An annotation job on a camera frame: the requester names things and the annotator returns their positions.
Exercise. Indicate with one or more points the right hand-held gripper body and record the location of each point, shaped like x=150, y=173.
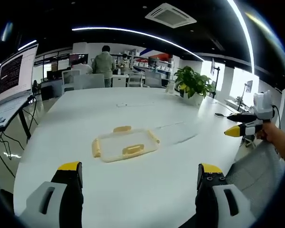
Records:
x=263, y=107

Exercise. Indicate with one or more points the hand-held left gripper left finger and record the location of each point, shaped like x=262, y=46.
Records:
x=50, y=204

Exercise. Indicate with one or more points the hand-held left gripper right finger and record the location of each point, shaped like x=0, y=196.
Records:
x=218, y=204

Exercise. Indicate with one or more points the clear lid with yellow buckles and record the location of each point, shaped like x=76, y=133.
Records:
x=127, y=145

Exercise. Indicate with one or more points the person's right hand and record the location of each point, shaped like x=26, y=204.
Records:
x=270, y=134

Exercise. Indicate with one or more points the grey mesh office chair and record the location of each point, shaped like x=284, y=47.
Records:
x=259, y=175

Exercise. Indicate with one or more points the white plant pot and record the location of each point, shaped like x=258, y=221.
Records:
x=192, y=99

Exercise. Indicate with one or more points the green potted plant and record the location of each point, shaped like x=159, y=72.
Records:
x=192, y=82

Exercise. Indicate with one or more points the long curved ceiling light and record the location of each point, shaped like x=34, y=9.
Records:
x=248, y=35
x=142, y=34

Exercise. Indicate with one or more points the clear glass jar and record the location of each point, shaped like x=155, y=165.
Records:
x=170, y=87

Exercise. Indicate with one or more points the white office chair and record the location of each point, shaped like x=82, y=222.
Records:
x=90, y=81
x=135, y=78
x=153, y=79
x=70, y=79

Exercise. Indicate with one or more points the black computer monitor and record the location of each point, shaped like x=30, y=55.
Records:
x=154, y=61

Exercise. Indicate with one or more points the white storage shelves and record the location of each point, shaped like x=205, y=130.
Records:
x=145, y=61

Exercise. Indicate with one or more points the ceiling air conditioner vent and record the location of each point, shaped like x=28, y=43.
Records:
x=170, y=15

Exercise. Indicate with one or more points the open silver laptop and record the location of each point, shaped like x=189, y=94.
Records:
x=14, y=73

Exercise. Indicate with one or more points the short ceiling light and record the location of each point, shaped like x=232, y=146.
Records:
x=27, y=45

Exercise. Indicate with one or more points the black frame side desk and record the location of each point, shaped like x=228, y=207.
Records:
x=23, y=121

